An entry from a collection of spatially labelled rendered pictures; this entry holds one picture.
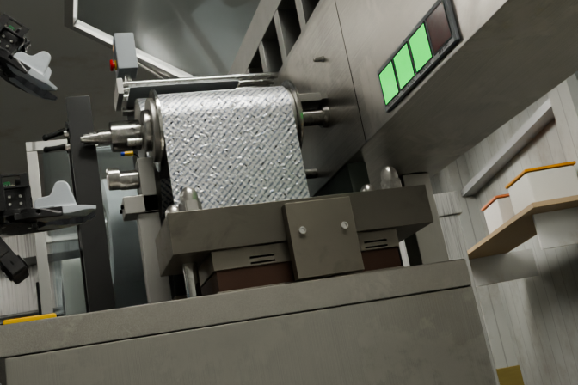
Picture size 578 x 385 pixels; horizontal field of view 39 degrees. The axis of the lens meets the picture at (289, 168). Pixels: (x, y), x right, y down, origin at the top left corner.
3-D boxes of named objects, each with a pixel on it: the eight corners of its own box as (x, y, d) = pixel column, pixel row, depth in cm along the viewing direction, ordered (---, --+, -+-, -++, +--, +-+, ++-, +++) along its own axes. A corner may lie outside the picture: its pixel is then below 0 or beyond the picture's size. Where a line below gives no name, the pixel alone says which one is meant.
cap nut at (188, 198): (177, 221, 118) (173, 192, 120) (201, 217, 120) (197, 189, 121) (181, 214, 115) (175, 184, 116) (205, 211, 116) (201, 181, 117)
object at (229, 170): (180, 247, 133) (164, 141, 138) (315, 230, 139) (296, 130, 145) (181, 246, 132) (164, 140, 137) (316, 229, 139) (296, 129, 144)
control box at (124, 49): (110, 80, 207) (105, 45, 210) (136, 79, 209) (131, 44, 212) (111, 69, 201) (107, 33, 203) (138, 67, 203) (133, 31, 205)
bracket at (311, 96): (292, 112, 155) (290, 101, 155) (320, 109, 157) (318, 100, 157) (298, 101, 150) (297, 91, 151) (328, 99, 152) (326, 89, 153)
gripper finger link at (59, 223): (92, 186, 134) (33, 189, 130) (96, 221, 132) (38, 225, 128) (89, 192, 136) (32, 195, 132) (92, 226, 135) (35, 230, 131)
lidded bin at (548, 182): (586, 195, 487) (575, 160, 493) (533, 204, 484) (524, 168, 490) (562, 211, 525) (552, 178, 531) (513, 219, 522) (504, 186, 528)
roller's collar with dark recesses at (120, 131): (111, 156, 170) (107, 128, 171) (140, 154, 171) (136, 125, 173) (113, 146, 164) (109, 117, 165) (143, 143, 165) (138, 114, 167)
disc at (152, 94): (156, 183, 148) (144, 110, 153) (158, 183, 148) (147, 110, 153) (164, 152, 135) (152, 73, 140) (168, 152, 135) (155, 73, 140)
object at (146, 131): (146, 125, 138) (146, 160, 143) (157, 124, 139) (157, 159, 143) (139, 101, 144) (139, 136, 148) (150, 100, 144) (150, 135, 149)
